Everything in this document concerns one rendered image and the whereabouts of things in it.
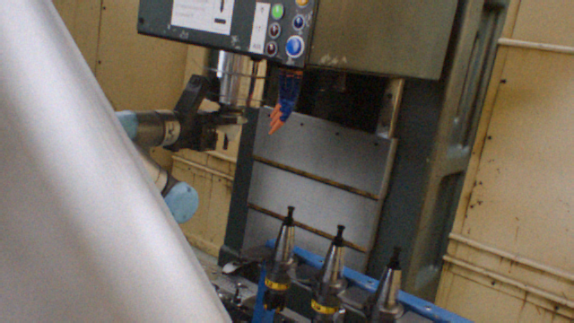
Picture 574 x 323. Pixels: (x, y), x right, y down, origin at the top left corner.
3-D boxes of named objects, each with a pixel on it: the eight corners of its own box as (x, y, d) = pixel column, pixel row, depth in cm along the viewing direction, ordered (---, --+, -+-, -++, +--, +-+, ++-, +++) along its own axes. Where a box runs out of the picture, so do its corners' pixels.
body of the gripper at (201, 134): (195, 142, 127) (155, 145, 117) (199, 106, 125) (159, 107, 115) (219, 150, 123) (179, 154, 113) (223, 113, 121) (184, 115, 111)
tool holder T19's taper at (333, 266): (345, 279, 99) (352, 245, 98) (337, 287, 95) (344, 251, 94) (324, 271, 101) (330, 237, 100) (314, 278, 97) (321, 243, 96)
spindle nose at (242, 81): (279, 109, 129) (287, 58, 127) (230, 108, 117) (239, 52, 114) (233, 96, 139) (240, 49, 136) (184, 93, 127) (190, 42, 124)
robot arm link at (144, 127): (92, 150, 105) (96, 107, 103) (138, 145, 114) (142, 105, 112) (118, 161, 100) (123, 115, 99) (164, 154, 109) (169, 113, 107)
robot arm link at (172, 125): (143, 106, 112) (169, 115, 107) (160, 106, 115) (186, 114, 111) (139, 142, 113) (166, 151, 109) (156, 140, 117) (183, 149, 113)
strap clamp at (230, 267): (223, 307, 148) (231, 256, 145) (214, 301, 150) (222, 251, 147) (253, 293, 159) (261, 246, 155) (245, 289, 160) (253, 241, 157)
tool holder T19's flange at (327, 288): (349, 292, 100) (352, 279, 100) (337, 303, 95) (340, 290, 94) (318, 280, 103) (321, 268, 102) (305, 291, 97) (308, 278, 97)
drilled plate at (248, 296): (203, 336, 125) (205, 317, 124) (122, 288, 141) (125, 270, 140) (263, 306, 144) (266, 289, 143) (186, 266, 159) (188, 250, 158)
